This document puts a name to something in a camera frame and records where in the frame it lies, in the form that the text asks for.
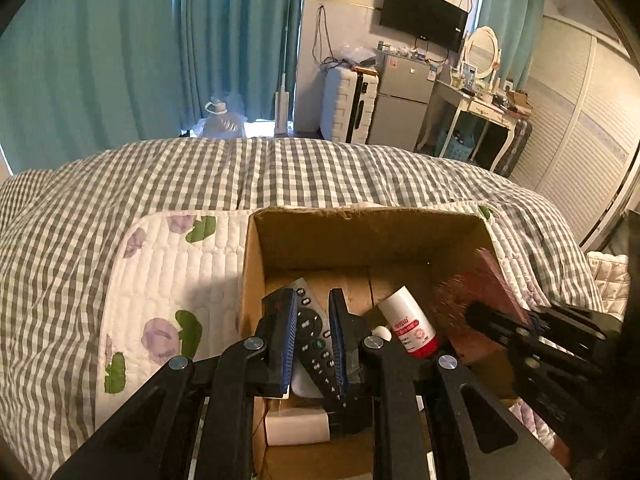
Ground pale blue plastic container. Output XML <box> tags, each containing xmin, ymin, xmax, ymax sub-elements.
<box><xmin>291</xmin><ymin>360</ymin><xmax>326</xmax><ymax>400</ymax></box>

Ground white louvred wardrobe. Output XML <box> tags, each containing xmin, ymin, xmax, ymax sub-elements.
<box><xmin>510</xmin><ymin>15</ymin><xmax>640</xmax><ymax>252</ymax></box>

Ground black wall television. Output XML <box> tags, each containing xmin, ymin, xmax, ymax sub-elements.
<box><xmin>379</xmin><ymin>0</ymin><xmax>470</xmax><ymax>53</ymax></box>

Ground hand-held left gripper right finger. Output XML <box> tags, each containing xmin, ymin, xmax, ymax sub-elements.
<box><xmin>327</xmin><ymin>288</ymin><xmax>571</xmax><ymax>480</ymax></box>

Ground silver small fridge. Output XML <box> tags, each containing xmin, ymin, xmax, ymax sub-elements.
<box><xmin>367</xmin><ymin>51</ymin><xmax>437</xmax><ymax>151</ymax></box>

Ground hanging wall cables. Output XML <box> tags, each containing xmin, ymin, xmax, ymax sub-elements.
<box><xmin>312</xmin><ymin>5</ymin><xmax>342</xmax><ymax>69</ymax></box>

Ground clear plastic bag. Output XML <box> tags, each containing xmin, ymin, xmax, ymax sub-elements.
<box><xmin>340</xmin><ymin>44</ymin><xmax>379</xmax><ymax>69</ymax></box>

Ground clear water jug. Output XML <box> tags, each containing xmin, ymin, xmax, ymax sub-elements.
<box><xmin>202</xmin><ymin>101</ymin><xmax>247</xmax><ymax>139</ymax></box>

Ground small white box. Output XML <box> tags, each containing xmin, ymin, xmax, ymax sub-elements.
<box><xmin>264</xmin><ymin>406</ymin><xmax>331</xmax><ymax>446</ymax></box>

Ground white bottle with red cap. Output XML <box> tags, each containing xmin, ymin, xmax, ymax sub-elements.
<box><xmin>376</xmin><ymin>285</ymin><xmax>441</xmax><ymax>359</ymax></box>

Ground black remote control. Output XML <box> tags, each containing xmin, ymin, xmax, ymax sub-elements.
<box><xmin>262</xmin><ymin>277</ymin><xmax>362</xmax><ymax>409</ymax></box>

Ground white hard suitcase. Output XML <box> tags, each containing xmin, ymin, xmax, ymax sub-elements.
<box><xmin>320</xmin><ymin>66</ymin><xmax>382</xmax><ymax>145</ymax></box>

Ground dark suitcase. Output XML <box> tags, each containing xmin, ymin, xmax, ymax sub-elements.
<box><xmin>500</xmin><ymin>119</ymin><xmax>534</xmax><ymax>179</ymax></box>

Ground grey checked blanket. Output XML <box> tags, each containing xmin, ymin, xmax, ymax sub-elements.
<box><xmin>0</xmin><ymin>136</ymin><xmax>607</xmax><ymax>480</ymax></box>

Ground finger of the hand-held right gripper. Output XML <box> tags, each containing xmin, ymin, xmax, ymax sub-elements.
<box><xmin>466</xmin><ymin>302</ymin><xmax>537</xmax><ymax>357</ymax></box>
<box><xmin>529</xmin><ymin>304</ymin><xmax>624</xmax><ymax>347</ymax></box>

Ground white quilted jacket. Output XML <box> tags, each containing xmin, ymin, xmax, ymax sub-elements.
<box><xmin>585</xmin><ymin>251</ymin><xmax>631</xmax><ymax>312</ymax></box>

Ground pale teal curtain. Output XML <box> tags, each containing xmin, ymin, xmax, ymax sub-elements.
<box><xmin>477</xmin><ymin>0</ymin><xmax>547</xmax><ymax>92</ymax></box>

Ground narrow teal curtain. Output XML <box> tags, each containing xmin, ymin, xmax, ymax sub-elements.
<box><xmin>172</xmin><ymin>0</ymin><xmax>309</xmax><ymax>133</ymax></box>

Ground white dressing table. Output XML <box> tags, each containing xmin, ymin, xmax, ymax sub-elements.
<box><xmin>417</xmin><ymin>79</ymin><xmax>526</xmax><ymax>173</ymax></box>

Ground white oval vanity mirror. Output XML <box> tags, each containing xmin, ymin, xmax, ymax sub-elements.
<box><xmin>462</xmin><ymin>26</ymin><xmax>503</xmax><ymax>81</ymax></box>

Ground white mop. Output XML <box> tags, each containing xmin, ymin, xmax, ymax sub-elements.
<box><xmin>272</xmin><ymin>0</ymin><xmax>294</xmax><ymax>136</ymax></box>

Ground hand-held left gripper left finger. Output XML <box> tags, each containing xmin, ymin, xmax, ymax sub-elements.
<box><xmin>50</xmin><ymin>287</ymin><xmax>301</xmax><ymax>480</ymax></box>

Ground wide teal curtain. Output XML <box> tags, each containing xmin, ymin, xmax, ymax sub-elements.
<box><xmin>0</xmin><ymin>0</ymin><xmax>182</xmax><ymax>176</ymax></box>

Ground blue plastic basket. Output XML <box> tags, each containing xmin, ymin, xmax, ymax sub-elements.
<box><xmin>436</xmin><ymin>129</ymin><xmax>476</xmax><ymax>163</ymax></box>

